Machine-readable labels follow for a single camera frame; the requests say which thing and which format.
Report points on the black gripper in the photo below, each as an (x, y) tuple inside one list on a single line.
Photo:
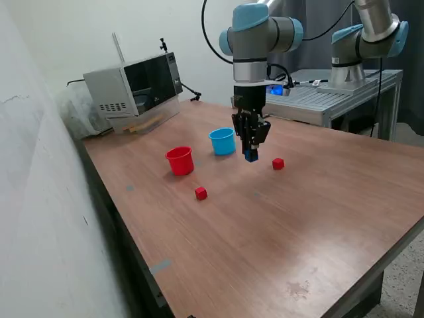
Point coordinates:
[(250, 99)]

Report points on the blue cube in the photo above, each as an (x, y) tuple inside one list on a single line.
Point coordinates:
[(252, 158)]

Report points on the red cube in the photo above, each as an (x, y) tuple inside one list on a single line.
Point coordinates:
[(201, 193), (278, 164)]

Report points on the grey blue UR5e robot arm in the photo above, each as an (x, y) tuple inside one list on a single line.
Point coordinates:
[(250, 43)]

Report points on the blue plastic cup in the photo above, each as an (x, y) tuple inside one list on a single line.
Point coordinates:
[(222, 144)]

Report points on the aluminium profile robot stand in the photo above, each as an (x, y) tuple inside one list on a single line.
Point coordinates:
[(304, 104)]

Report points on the red plastic cup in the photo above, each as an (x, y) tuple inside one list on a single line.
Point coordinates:
[(180, 164)]

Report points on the white warning tag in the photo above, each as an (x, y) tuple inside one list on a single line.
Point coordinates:
[(316, 83)]

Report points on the clear plastic box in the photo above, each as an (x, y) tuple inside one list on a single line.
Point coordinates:
[(165, 112)]

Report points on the yellow wooden sticks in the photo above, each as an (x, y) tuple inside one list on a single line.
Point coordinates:
[(142, 125)]

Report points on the silver microwave oven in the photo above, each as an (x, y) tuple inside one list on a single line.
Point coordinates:
[(109, 89)]

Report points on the thin metal rod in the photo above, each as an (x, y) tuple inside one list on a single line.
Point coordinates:
[(118, 48)]

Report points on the long grey-blue tape strip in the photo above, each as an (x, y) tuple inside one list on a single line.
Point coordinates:
[(160, 266)]

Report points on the crumpled clear plastic bag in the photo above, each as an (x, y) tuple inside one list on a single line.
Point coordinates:
[(79, 116)]

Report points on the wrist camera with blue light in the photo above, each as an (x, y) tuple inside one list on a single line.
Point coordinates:
[(276, 90)]

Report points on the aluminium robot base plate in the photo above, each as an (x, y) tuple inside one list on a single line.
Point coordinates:
[(348, 88)]

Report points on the small black camera mount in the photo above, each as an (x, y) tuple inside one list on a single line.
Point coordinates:
[(163, 44)]

